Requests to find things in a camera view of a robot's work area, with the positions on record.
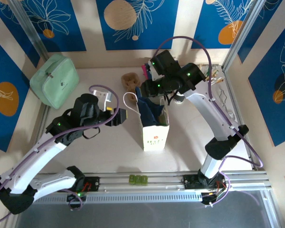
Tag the navy blue napkin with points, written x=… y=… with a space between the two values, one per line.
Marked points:
x=150 y=76
x=148 y=111

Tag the white floral paper bag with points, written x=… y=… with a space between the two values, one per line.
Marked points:
x=155 y=140

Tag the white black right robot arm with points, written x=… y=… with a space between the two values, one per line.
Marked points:
x=204 y=111

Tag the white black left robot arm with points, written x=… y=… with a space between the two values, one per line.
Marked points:
x=40 y=154

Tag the black white paper cup stack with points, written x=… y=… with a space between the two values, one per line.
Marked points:
x=179 y=99

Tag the pink napkin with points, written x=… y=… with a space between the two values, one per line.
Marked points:
x=145 y=70

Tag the brown pulp cup carrier stack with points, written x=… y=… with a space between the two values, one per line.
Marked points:
x=130 y=79

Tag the mint green zip pouch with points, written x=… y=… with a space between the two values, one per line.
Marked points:
x=54 y=80

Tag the small green block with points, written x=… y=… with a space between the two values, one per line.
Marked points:
x=132 y=179
x=138 y=179
x=144 y=179

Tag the metal tongs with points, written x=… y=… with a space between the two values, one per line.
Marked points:
x=230 y=116

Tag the small circuit board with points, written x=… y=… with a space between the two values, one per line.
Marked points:
x=76 y=196
x=207 y=198

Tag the aluminium side rail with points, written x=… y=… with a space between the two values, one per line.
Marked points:
x=234 y=99

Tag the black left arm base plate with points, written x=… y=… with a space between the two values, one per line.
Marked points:
x=92 y=184

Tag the aluminium frame post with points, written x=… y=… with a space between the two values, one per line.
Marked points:
x=242 y=35
x=27 y=26

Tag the long aluminium base rail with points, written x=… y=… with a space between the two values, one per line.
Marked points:
x=156 y=187

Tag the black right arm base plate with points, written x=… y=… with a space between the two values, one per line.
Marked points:
x=190 y=183

